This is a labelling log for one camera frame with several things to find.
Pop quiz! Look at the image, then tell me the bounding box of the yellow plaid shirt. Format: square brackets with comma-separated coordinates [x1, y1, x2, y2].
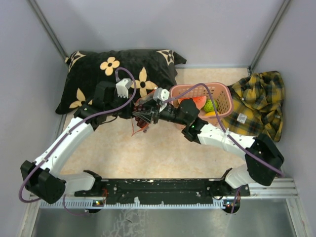
[223, 71, 285, 142]

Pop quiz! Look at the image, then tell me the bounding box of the dark red grape bunch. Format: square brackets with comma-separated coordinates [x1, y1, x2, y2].
[133, 105, 149, 129]

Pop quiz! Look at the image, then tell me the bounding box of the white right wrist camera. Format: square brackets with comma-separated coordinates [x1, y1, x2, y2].
[153, 87, 170, 112]

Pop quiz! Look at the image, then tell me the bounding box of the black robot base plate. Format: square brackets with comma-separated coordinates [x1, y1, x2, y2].
[75, 178, 237, 205]

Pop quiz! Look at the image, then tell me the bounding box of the clear zip top bag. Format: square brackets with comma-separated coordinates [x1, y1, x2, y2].
[131, 89, 157, 136]

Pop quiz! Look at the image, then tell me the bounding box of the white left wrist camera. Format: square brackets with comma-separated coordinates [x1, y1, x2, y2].
[116, 78, 132, 98]

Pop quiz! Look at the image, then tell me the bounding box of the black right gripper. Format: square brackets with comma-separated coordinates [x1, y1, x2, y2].
[133, 98, 188, 126]

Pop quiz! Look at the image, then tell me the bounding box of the aluminium frame rail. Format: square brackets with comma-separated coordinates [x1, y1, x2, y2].
[40, 178, 298, 213]

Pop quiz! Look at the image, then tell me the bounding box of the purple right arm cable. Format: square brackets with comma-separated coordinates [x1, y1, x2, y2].
[161, 83, 285, 213]

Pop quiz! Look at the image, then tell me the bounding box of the green custard apple toy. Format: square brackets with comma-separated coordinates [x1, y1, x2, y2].
[203, 99, 218, 113]

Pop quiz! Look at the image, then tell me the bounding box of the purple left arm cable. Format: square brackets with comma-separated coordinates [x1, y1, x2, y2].
[17, 67, 136, 203]

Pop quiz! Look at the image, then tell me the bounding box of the pink plastic basket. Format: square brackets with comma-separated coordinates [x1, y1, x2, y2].
[170, 82, 234, 127]

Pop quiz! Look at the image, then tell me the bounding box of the black floral pillow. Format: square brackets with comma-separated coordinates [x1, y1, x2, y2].
[55, 49, 187, 115]

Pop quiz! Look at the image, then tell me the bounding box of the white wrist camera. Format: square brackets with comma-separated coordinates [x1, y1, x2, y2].
[153, 87, 170, 112]
[116, 78, 132, 98]

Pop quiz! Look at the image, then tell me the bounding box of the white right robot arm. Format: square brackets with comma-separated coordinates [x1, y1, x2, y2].
[133, 99, 284, 196]

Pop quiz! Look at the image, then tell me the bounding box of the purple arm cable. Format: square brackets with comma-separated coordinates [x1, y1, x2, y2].
[161, 83, 285, 213]
[17, 67, 136, 203]

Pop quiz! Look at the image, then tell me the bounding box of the yellow mango toy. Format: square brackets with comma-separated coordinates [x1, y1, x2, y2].
[205, 111, 220, 117]

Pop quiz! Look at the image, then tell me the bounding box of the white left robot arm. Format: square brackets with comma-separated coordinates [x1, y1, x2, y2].
[19, 79, 136, 204]

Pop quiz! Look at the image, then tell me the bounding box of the watermelon slice toy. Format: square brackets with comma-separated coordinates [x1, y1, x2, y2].
[178, 96, 207, 110]

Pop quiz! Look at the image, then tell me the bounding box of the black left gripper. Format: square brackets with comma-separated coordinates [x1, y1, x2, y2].
[105, 92, 136, 119]

